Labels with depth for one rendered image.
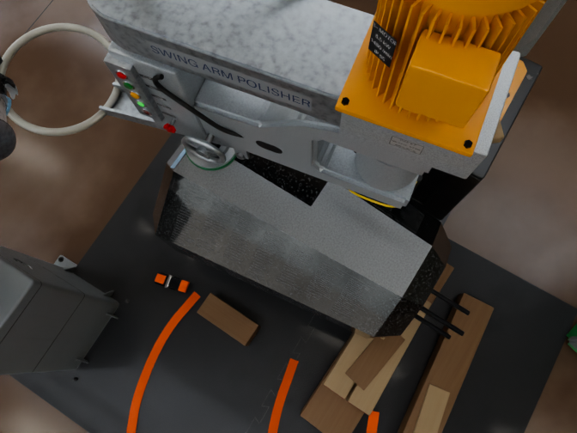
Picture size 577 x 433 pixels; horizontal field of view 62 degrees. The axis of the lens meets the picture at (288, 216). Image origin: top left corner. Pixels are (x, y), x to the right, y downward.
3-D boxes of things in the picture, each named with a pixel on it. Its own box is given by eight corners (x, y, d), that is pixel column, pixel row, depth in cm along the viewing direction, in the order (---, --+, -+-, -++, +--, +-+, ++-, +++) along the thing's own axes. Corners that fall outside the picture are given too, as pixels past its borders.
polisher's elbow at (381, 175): (376, 119, 145) (386, 85, 126) (432, 153, 141) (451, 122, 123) (342, 168, 141) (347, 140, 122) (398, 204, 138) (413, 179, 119)
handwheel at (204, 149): (239, 145, 158) (233, 124, 143) (227, 171, 155) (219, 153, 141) (198, 130, 160) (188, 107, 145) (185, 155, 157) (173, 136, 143)
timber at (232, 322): (201, 314, 253) (196, 312, 241) (215, 295, 255) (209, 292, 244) (247, 346, 247) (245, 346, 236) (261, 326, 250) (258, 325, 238)
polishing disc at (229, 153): (215, 109, 194) (215, 107, 192) (250, 144, 189) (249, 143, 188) (174, 142, 190) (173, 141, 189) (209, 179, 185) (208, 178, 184)
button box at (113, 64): (166, 114, 150) (135, 62, 123) (162, 122, 149) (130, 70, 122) (143, 106, 151) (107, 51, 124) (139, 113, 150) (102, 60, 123)
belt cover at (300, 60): (492, 94, 114) (522, 51, 98) (460, 186, 108) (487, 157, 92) (138, -23, 128) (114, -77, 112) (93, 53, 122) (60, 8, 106)
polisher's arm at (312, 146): (416, 167, 160) (463, 89, 113) (394, 228, 155) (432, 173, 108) (218, 95, 170) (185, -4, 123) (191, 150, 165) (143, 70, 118)
